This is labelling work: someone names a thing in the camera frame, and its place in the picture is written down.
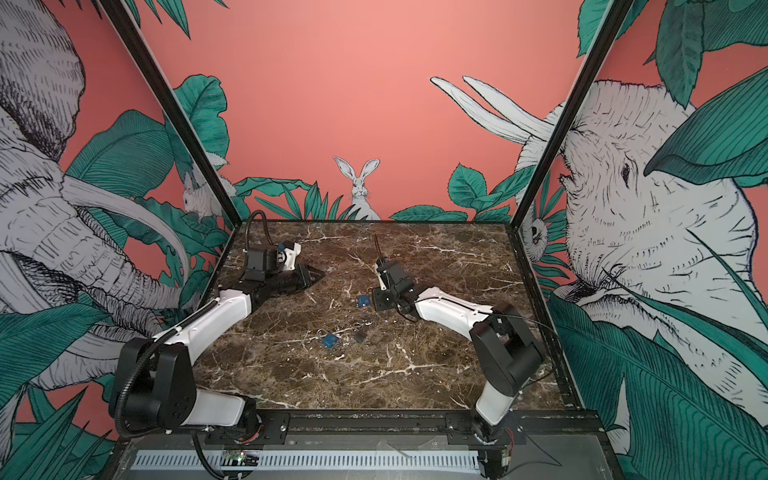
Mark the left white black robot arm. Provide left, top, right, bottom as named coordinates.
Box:
left=109, top=236, right=325, bottom=445

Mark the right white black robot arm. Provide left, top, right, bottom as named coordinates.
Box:
left=372, top=258, right=545, bottom=444

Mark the blue padlock front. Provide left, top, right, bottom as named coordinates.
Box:
left=322, top=333, right=340, bottom=349

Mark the small green circuit board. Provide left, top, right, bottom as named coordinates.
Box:
left=221, top=451, right=259, bottom=468

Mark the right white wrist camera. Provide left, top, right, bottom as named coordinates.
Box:
left=376, top=258, right=388, bottom=290

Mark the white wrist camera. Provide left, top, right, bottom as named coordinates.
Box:
left=277, top=241, right=301, bottom=271
left=376, top=258, right=388, bottom=290

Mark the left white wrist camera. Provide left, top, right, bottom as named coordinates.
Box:
left=277, top=241, right=301, bottom=271

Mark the black front mounting rail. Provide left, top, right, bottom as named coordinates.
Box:
left=116, top=409, right=577, bottom=448

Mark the white slotted cable duct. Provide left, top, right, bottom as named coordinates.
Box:
left=129, top=449, right=481, bottom=473

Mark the left black frame post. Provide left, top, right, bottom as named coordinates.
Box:
left=99, top=0, right=242, bottom=229

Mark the black frame post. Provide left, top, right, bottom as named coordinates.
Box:
left=99, top=0, right=242, bottom=229
left=511, top=0, right=633, bottom=230

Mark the right black frame post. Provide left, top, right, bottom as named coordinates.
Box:
left=511, top=0, right=633, bottom=230

